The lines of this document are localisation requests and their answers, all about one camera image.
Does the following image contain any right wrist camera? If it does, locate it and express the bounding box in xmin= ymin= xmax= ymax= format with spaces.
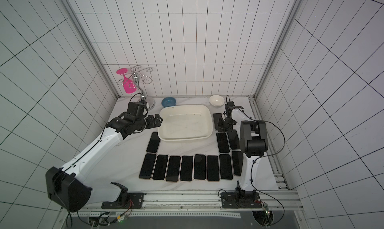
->
xmin=224 ymin=101 xmax=237 ymax=118

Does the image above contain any pink stack phone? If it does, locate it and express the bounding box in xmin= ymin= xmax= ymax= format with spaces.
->
xmin=232 ymin=151 xmax=244 ymax=176

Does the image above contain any white ceramic bowl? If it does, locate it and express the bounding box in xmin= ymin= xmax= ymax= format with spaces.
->
xmin=209 ymin=95 xmax=225 ymax=107

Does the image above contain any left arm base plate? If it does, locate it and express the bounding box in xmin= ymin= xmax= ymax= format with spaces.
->
xmin=102 ymin=192 xmax=145 ymax=210

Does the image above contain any chrome glass holder stand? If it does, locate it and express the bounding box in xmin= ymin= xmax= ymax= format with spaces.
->
xmin=127 ymin=65 xmax=156 ymax=110

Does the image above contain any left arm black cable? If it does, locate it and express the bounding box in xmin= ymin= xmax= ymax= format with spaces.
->
xmin=65 ymin=92 xmax=151 ymax=229

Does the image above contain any white plastic storage box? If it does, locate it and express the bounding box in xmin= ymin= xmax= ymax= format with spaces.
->
xmin=158 ymin=104 xmax=214 ymax=142

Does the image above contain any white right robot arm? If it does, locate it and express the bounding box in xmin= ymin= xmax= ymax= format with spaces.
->
xmin=217 ymin=101 xmax=269 ymax=208

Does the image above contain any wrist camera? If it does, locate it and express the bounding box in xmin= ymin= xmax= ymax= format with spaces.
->
xmin=224 ymin=101 xmax=237 ymax=118
xmin=127 ymin=100 xmax=148 ymax=117

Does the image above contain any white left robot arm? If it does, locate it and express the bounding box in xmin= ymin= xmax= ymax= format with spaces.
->
xmin=46 ymin=113 xmax=163 ymax=213

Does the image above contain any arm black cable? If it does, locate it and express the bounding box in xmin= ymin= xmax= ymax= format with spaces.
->
xmin=217 ymin=94 xmax=286 ymax=227
xmin=65 ymin=92 xmax=151 ymax=229

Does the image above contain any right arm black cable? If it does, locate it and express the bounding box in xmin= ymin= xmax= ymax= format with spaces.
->
xmin=217 ymin=94 xmax=286 ymax=227

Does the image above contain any aluminium mounting rail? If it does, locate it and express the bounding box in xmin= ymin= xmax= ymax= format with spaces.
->
xmin=71 ymin=190 xmax=304 ymax=220

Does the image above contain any blue ceramic bowl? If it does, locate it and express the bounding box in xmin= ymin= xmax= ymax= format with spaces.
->
xmin=161 ymin=96 xmax=177 ymax=108

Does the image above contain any pink plastic wine glass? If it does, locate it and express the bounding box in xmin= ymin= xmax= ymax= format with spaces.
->
xmin=116 ymin=68 xmax=137 ymax=94

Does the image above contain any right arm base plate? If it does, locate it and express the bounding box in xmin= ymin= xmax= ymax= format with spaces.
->
xmin=219 ymin=191 xmax=263 ymax=209

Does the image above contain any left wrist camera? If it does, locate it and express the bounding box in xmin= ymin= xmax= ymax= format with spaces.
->
xmin=127 ymin=100 xmax=148 ymax=117

